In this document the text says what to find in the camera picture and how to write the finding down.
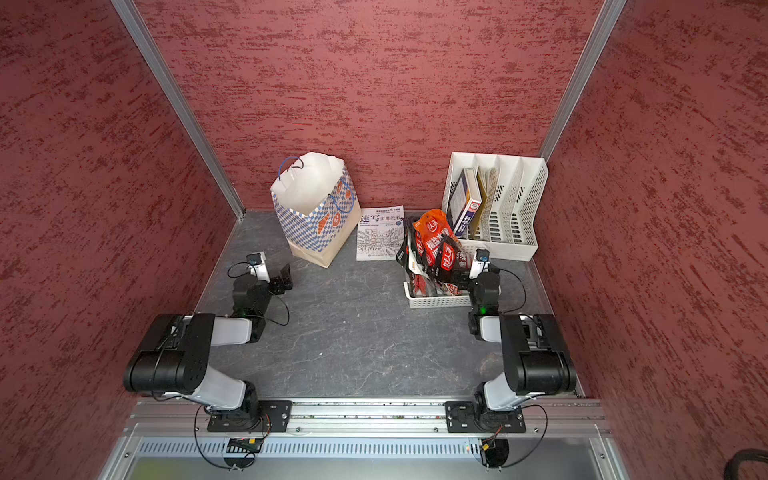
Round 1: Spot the orange red condiment packet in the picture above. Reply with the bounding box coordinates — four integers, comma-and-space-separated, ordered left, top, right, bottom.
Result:
412, 209, 461, 271

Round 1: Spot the blue checkered paper bag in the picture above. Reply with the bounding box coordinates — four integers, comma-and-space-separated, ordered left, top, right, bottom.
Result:
270, 152, 362, 268

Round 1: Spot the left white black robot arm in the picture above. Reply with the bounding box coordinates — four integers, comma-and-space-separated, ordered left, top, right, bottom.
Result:
123, 262, 293, 434

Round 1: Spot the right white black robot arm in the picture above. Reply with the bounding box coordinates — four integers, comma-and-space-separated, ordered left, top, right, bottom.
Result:
445, 261, 577, 435

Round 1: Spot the white plastic basket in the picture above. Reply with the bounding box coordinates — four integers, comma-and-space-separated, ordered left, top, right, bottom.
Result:
403, 281, 471, 309

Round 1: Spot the white file organizer rack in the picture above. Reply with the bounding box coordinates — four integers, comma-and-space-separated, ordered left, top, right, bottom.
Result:
442, 152, 548, 262

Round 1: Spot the blue white box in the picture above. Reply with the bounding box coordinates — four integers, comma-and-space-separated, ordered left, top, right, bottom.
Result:
447, 168, 483, 238

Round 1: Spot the white printed booklet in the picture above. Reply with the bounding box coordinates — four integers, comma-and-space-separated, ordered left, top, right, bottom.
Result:
356, 205, 404, 261

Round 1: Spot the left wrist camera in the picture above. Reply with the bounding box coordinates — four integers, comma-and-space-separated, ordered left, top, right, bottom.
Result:
246, 252, 270, 282

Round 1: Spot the aluminium mounting rail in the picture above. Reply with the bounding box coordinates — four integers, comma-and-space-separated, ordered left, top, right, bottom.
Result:
122, 397, 613, 439

